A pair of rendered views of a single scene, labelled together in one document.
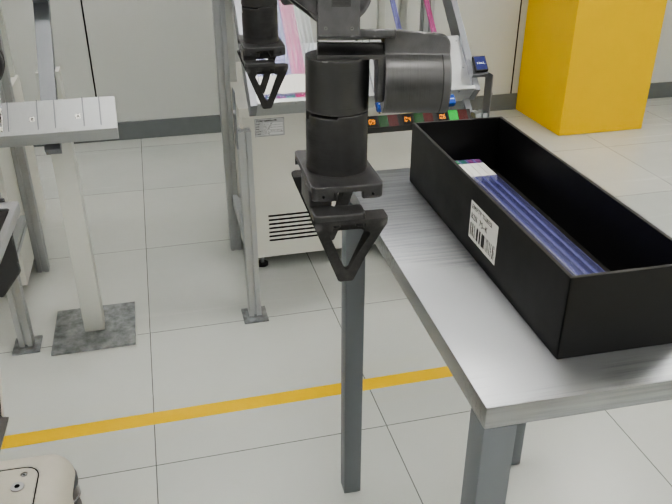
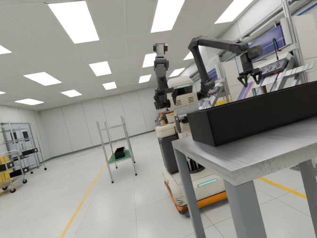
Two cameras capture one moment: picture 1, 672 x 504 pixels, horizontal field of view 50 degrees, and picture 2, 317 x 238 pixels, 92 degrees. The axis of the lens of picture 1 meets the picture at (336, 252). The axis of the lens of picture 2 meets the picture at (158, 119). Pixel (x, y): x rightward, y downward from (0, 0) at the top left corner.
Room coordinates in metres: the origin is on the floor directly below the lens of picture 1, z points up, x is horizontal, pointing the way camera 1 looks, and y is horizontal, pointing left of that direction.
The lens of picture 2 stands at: (0.62, -0.88, 0.93)
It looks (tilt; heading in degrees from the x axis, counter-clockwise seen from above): 1 degrees down; 93
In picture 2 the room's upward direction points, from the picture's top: 14 degrees counter-clockwise
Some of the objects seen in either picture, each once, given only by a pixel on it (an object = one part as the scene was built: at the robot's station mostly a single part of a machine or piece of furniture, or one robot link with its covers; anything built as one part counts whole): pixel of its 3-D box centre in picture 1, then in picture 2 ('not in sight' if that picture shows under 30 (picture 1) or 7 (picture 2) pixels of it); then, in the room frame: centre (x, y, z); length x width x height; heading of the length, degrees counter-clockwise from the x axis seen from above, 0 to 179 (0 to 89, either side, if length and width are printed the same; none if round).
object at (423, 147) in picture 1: (523, 211); (266, 108); (1.00, -0.28, 0.86); 0.57 x 0.17 x 0.11; 13
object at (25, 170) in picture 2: not in sight; (19, 172); (-4.29, 3.61, 0.29); 0.40 x 0.30 x 0.14; 104
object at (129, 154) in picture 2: not in sight; (118, 145); (-0.47, 2.15, 0.55); 0.91 x 0.46 x 1.10; 104
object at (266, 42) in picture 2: not in sight; (267, 45); (2.26, 1.38, 1.52); 0.51 x 0.13 x 0.27; 104
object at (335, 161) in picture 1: (336, 147); (163, 87); (0.64, 0.00, 1.09); 0.10 x 0.07 x 0.07; 12
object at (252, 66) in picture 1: (264, 77); (246, 80); (1.17, 0.11, 1.02); 0.07 x 0.07 x 0.09; 13
